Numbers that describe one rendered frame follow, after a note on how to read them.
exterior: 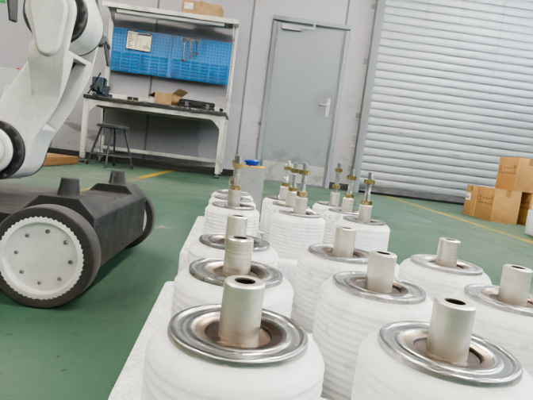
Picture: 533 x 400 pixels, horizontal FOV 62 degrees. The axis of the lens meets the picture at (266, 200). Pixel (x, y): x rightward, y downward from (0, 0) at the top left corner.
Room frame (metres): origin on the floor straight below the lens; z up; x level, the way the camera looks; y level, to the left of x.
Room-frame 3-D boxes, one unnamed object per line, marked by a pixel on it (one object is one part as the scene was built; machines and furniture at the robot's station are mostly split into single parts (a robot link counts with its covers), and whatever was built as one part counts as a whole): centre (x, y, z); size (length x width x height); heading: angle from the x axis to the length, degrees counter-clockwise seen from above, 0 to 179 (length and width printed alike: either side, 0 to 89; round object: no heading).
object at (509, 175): (4.13, -2.28, 0.45); 0.30 x 0.24 x 0.30; 5
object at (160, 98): (5.51, 1.34, 0.87); 0.40 x 0.30 x 0.23; 79
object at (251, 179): (1.19, 0.05, 0.16); 0.07 x 0.07 x 0.31; 5
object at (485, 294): (0.37, -0.22, 0.25); 0.08 x 0.08 x 0.01
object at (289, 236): (0.79, -0.06, 0.16); 0.10 x 0.10 x 0.18
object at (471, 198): (4.45, -2.16, 0.15); 0.30 x 0.24 x 0.30; 92
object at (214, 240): (0.47, 0.03, 0.25); 0.08 x 0.08 x 0.01
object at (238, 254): (0.35, 0.02, 0.26); 0.02 x 0.02 x 0.03
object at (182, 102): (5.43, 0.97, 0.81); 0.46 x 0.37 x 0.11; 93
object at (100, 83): (5.05, 2.01, 0.87); 0.41 x 0.17 x 0.25; 3
